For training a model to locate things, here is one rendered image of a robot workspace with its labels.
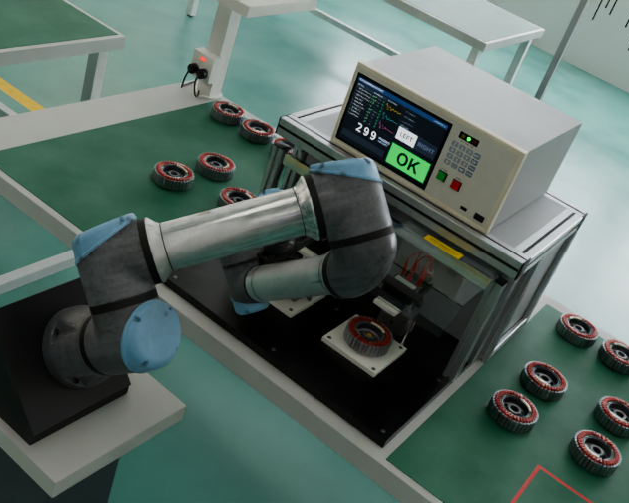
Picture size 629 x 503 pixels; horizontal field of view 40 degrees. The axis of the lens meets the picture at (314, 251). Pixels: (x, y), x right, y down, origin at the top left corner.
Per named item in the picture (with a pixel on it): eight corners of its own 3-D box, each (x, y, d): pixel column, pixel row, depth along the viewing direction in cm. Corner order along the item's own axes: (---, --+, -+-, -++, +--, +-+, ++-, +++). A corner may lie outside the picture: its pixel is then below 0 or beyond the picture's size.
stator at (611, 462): (585, 433, 202) (592, 422, 200) (623, 468, 195) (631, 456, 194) (558, 447, 194) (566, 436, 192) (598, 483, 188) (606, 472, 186)
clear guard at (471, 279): (438, 339, 169) (449, 315, 166) (341, 274, 178) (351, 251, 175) (502, 286, 194) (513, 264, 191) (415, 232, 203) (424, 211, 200)
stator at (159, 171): (170, 195, 233) (173, 184, 231) (143, 174, 238) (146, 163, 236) (199, 188, 241) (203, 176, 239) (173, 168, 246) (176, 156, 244)
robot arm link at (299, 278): (424, 288, 150) (264, 304, 189) (408, 228, 150) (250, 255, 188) (377, 307, 143) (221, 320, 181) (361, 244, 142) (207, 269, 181)
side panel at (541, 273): (485, 363, 213) (541, 258, 197) (474, 356, 214) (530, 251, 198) (526, 323, 235) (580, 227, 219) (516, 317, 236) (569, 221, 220)
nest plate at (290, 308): (290, 318, 200) (292, 314, 199) (242, 283, 205) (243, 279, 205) (325, 297, 212) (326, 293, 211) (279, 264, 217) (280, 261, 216)
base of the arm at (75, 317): (61, 403, 153) (94, 400, 147) (29, 324, 151) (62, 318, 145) (123, 367, 165) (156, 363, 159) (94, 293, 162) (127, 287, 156)
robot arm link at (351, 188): (84, 319, 141) (401, 232, 145) (58, 231, 140) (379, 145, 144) (95, 310, 153) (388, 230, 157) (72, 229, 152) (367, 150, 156)
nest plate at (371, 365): (373, 377, 191) (375, 373, 191) (320, 340, 197) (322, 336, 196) (405, 352, 203) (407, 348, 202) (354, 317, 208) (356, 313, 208)
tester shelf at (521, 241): (515, 281, 184) (524, 263, 182) (274, 133, 209) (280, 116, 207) (580, 227, 219) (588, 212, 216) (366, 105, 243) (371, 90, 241)
